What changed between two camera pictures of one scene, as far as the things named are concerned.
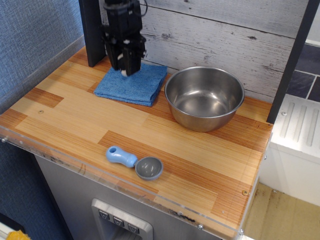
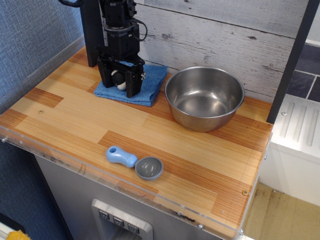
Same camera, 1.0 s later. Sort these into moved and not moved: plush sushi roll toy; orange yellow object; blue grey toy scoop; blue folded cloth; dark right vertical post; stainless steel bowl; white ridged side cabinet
Moved: plush sushi roll toy
Not moved: blue grey toy scoop; white ridged side cabinet; dark right vertical post; stainless steel bowl; blue folded cloth; orange yellow object
